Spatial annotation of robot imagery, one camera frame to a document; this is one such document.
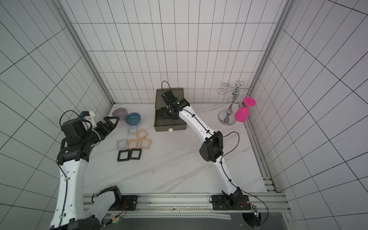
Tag purple bowl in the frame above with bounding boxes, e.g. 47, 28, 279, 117
112, 107, 128, 120

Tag orange brooch box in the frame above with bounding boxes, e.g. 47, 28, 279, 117
126, 139, 140, 149
135, 129, 149, 140
138, 138, 152, 150

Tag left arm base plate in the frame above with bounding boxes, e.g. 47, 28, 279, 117
115, 195, 139, 211

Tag lilac brooch box upper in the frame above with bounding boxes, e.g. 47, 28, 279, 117
127, 125, 138, 136

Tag orange brooch box upper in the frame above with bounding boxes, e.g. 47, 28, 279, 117
135, 129, 149, 140

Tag silver glass rack stand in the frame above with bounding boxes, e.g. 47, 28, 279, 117
217, 80, 252, 126

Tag lilac brooch box lower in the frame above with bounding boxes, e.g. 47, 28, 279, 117
116, 138, 127, 150

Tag blue bowl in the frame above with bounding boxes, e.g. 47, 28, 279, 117
125, 113, 141, 126

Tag orange brooch box right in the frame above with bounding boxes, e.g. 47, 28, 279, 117
138, 138, 152, 150

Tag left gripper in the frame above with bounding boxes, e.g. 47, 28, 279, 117
82, 116, 121, 145

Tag electronics board with cables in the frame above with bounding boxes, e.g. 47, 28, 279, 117
102, 202, 128, 227

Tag aluminium mounting rail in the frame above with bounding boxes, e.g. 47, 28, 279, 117
83, 192, 291, 220

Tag pink plastic wine glass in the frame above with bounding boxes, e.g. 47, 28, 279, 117
234, 97, 256, 122

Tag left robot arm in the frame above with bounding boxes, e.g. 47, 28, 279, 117
50, 117, 126, 230

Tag lilac brooch box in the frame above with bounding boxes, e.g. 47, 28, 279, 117
116, 138, 127, 150
127, 125, 138, 136

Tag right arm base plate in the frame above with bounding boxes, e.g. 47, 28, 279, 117
209, 195, 252, 211

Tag orange brooch box left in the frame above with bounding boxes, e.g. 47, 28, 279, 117
126, 139, 140, 149

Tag three-drawer storage cabinet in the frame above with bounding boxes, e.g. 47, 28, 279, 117
154, 88, 187, 132

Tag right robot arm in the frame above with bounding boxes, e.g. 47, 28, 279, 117
161, 90, 243, 209

